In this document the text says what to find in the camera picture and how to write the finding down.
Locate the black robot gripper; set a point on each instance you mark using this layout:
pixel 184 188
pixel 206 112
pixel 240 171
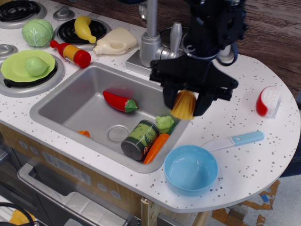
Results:
pixel 188 73

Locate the yellow toy corn piece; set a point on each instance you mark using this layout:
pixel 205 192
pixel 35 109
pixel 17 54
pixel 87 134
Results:
pixel 184 105

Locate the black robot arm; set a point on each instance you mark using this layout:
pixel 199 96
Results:
pixel 214 25

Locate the light blue plastic bowl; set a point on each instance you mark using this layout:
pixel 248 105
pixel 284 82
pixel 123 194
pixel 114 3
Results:
pixel 190 170

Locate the light green toy broccoli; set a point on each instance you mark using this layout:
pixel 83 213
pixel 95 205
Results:
pixel 164 123

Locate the grey vertical support pole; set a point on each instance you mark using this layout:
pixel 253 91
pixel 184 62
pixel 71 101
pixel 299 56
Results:
pixel 226 55

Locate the silver toy faucet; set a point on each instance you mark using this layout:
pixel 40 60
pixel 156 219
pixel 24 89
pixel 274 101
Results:
pixel 151 46

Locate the orange toy carrot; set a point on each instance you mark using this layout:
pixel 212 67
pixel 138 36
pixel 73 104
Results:
pixel 156 147

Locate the green labelled toy can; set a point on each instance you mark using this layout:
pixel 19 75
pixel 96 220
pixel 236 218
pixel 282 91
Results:
pixel 140 140

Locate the silver toy metal pot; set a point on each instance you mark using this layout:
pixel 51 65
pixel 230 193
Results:
pixel 165 36

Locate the silver toy sink basin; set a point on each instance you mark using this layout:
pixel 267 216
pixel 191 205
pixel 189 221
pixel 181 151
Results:
pixel 78 104

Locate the red toy chili pepper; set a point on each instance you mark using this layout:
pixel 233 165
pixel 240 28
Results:
pixel 120 103

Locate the red white toy sushi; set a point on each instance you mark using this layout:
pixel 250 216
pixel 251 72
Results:
pixel 268 101

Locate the cream toy detergent jug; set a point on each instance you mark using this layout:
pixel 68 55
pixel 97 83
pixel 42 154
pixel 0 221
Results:
pixel 116 42

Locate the orange toy piece in sink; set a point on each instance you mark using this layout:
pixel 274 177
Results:
pixel 85 133

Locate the red toy ketchup bottle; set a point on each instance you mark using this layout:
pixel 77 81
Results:
pixel 72 53

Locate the back right stove burner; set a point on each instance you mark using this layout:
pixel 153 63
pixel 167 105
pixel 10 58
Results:
pixel 66 33

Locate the stove burner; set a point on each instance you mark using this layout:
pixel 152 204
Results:
pixel 34 90
pixel 16 13
pixel 66 33

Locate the front left stove burner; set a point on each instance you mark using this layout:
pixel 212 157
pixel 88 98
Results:
pixel 34 90

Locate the grey stove knob back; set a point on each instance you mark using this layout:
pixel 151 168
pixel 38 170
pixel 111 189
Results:
pixel 63 14

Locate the grey stove knob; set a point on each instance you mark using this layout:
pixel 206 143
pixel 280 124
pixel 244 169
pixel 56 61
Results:
pixel 7 50
pixel 63 14

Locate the pale green toy pear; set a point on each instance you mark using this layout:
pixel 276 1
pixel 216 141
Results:
pixel 35 66

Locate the green toy cabbage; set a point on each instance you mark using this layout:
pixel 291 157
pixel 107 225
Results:
pixel 37 32

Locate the lime green toy plate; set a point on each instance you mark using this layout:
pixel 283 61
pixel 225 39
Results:
pixel 13 67

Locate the grey stove knob front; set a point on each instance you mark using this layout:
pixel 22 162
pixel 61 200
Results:
pixel 7 50

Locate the back left stove burner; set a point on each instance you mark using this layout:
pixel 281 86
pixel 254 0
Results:
pixel 16 13

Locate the yellow toy on floor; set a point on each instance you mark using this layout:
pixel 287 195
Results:
pixel 18 218

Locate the blue handled toy knife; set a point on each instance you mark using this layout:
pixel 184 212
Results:
pixel 234 141

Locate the silver oven door handle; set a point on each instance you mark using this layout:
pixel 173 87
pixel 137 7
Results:
pixel 67 203

